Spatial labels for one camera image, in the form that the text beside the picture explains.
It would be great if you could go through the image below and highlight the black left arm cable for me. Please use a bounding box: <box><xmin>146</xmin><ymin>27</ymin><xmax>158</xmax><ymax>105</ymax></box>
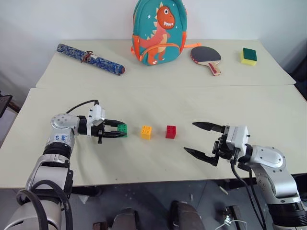
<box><xmin>15</xmin><ymin>179</ymin><xmax>74</xmax><ymax>230</ymax></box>

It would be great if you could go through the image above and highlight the dark object at wall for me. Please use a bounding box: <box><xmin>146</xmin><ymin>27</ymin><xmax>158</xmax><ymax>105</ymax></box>
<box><xmin>293</xmin><ymin>40</ymin><xmax>307</xmax><ymax>102</ymax></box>

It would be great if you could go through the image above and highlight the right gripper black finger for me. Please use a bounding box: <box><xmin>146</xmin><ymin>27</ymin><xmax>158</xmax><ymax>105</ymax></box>
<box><xmin>183</xmin><ymin>146</ymin><xmax>218</xmax><ymax>167</ymax></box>
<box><xmin>191</xmin><ymin>121</ymin><xmax>227</xmax><ymax>134</ymax></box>

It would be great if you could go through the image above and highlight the yellow toy brick cube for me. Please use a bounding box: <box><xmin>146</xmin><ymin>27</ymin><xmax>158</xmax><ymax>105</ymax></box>
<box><xmin>140</xmin><ymin>125</ymin><xmax>153</xmax><ymax>140</ymax></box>

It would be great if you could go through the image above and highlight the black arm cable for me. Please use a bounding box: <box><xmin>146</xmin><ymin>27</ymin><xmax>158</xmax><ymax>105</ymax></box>
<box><xmin>248</xmin><ymin>167</ymin><xmax>268</xmax><ymax>230</ymax></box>
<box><xmin>230</xmin><ymin>158</ymin><xmax>263</xmax><ymax>230</ymax></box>
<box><xmin>15</xmin><ymin>179</ymin><xmax>74</xmax><ymax>230</ymax></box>

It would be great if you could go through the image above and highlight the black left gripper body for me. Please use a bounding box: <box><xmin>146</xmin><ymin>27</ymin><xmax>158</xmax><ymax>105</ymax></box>
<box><xmin>92</xmin><ymin>119</ymin><xmax>109</xmax><ymax>145</ymax></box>

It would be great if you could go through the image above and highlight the teal dinosaur backpack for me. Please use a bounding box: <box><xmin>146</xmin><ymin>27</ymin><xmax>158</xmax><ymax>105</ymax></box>
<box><xmin>130</xmin><ymin>0</ymin><xmax>202</xmax><ymax>67</ymax></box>

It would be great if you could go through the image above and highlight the red toy brick cube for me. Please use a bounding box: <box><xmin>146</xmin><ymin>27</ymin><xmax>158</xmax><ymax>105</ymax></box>
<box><xmin>165</xmin><ymin>125</ymin><xmax>177</xmax><ymax>139</ymax></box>

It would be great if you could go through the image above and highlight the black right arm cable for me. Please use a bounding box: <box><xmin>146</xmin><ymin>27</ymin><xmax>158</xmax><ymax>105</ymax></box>
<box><xmin>248</xmin><ymin>167</ymin><xmax>268</xmax><ymax>230</ymax></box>
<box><xmin>230</xmin><ymin>158</ymin><xmax>263</xmax><ymax>230</ymax></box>

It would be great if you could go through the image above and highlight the dark rounded shape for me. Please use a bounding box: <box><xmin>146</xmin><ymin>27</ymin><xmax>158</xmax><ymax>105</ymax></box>
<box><xmin>112</xmin><ymin>207</ymin><xmax>140</xmax><ymax>230</ymax></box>
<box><xmin>169</xmin><ymin>200</ymin><xmax>206</xmax><ymax>230</ymax></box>

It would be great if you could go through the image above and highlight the blue patterned rolled scroll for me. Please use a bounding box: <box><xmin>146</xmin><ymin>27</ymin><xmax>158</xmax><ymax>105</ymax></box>
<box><xmin>56</xmin><ymin>43</ymin><xmax>127</xmax><ymax>77</ymax></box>

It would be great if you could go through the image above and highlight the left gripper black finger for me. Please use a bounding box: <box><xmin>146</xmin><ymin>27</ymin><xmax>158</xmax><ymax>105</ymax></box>
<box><xmin>103</xmin><ymin>130</ymin><xmax>128</xmax><ymax>139</ymax></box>
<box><xmin>105</xmin><ymin>119</ymin><xmax>124</xmax><ymax>128</ymax></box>

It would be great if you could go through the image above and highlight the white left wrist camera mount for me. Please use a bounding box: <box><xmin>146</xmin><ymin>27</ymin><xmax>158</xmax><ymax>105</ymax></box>
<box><xmin>86</xmin><ymin>104</ymin><xmax>106</xmax><ymax>138</ymax></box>

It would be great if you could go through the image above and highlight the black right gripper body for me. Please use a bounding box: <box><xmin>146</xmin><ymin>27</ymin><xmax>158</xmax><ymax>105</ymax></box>
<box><xmin>212</xmin><ymin>126</ymin><xmax>238</xmax><ymax>166</ymax></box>

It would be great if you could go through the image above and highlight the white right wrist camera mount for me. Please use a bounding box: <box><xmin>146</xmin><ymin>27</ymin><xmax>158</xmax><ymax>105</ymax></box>
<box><xmin>225</xmin><ymin>125</ymin><xmax>250</xmax><ymax>157</ymax></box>

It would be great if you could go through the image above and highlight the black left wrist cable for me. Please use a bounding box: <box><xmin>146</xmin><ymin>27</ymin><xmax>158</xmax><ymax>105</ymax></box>
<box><xmin>65</xmin><ymin>99</ymin><xmax>99</xmax><ymax>115</ymax></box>

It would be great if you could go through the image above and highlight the black flat device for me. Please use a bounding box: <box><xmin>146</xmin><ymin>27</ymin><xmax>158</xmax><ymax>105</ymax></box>
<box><xmin>0</xmin><ymin>94</ymin><xmax>14</xmax><ymax>118</ymax></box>

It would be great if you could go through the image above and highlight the yellow green sponge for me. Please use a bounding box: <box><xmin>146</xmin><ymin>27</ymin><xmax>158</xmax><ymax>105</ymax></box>
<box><xmin>240</xmin><ymin>47</ymin><xmax>258</xmax><ymax>66</ymax></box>

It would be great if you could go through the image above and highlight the green toy brick cube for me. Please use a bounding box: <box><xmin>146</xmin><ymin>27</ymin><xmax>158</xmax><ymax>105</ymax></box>
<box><xmin>117</xmin><ymin>124</ymin><xmax>129</xmax><ymax>138</ymax></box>

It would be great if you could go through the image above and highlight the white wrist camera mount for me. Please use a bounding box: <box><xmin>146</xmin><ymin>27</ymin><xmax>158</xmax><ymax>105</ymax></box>
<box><xmin>225</xmin><ymin>125</ymin><xmax>250</xmax><ymax>157</ymax></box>
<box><xmin>86</xmin><ymin>104</ymin><xmax>106</xmax><ymax>138</ymax></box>

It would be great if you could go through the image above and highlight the black table tennis paddle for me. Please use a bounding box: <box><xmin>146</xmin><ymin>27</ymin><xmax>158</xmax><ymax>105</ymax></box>
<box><xmin>190</xmin><ymin>46</ymin><xmax>223</xmax><ymax>77</ymax></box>

